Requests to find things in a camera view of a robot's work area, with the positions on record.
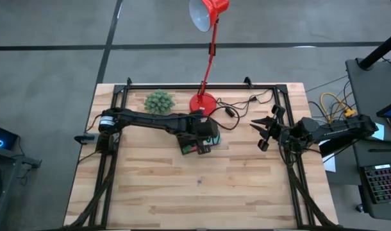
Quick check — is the yellow cable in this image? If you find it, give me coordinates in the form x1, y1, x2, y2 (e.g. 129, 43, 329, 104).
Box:
320, 92, 357, 120

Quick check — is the black lamp power cable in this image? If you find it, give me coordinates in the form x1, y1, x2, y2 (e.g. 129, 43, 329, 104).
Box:
214, 89, 275, 119

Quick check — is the white paper sheet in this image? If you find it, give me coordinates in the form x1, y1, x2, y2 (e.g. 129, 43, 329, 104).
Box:
319, 139, 337, 173

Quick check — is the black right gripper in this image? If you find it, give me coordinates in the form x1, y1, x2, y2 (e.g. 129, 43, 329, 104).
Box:
249, 104, 291, 152

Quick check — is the green potted succulent plant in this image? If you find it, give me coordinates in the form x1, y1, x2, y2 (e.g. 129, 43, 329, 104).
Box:
143, 89, 176, 116

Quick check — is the black side desk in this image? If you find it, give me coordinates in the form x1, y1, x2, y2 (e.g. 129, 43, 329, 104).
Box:
345, 57, 391, 142

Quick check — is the black table clamp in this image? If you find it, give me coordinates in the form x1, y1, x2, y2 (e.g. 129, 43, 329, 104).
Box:
74, 133, 99, 145

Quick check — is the black mesh desk organizer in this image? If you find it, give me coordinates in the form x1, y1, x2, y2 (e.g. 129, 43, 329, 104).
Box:
177, 123, 222, 157

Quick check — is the computer with blue light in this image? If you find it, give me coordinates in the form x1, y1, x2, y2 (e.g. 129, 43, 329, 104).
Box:
0, 123, 19, 151

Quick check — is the black aluminium table frame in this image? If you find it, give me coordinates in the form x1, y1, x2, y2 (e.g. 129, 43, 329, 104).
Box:
63, 76, 340, 231

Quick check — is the black diagonal pole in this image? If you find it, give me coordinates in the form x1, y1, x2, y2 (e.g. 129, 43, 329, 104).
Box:
357, 28, 391, 71

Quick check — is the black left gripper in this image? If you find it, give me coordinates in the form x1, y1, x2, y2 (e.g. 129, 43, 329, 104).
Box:
182, 114, 220, 156

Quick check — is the dark equipment stand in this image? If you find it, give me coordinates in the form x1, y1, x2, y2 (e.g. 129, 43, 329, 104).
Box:
0, 146, 42, 231

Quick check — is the light blue sticky note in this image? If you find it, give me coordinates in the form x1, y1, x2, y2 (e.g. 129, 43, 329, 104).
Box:
372, 123, 385, 141

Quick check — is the red desk lamp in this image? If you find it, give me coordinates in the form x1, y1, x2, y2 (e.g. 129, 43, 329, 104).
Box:
188, 0, 231, 117

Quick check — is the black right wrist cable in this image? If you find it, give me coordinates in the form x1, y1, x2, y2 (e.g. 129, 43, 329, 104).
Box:
277, 134, 312, 167

